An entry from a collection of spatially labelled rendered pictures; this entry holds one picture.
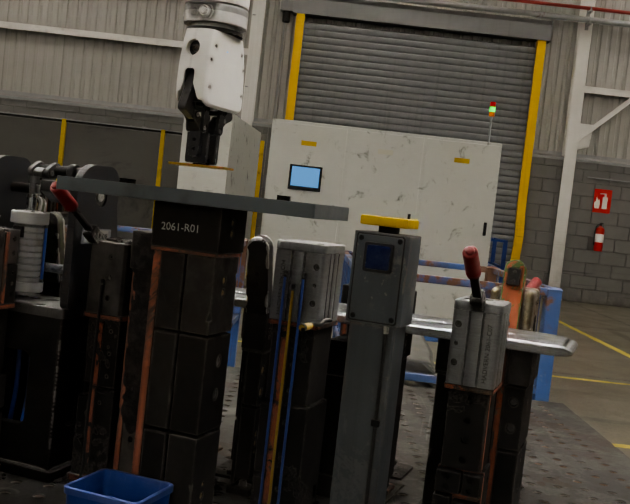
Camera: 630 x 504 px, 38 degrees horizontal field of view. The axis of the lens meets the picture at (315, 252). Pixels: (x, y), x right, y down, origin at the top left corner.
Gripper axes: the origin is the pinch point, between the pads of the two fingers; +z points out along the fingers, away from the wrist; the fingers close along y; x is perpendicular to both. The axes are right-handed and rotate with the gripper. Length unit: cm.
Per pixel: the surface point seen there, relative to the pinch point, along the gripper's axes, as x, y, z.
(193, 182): 445, 708, -2
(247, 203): -10.8, -5.7, 6.5
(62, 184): 16.1, -7.9, 6.9
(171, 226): 1.1, -3.8, 10.7
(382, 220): -26.7, -0.5, 6.7
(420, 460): -17, 63, 52
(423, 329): -25.2, 26.5, 22.5
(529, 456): -33, 85, 52
